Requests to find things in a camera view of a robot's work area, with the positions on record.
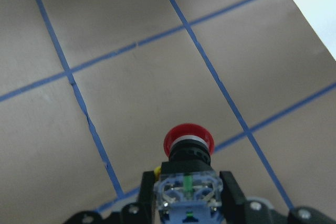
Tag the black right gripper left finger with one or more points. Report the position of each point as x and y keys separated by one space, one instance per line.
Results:
x=146 y=196

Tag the red emergency stop button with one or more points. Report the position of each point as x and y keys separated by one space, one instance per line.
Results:
x=188 y=190

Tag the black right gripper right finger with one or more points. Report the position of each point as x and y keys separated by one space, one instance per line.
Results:
x=233 y=199

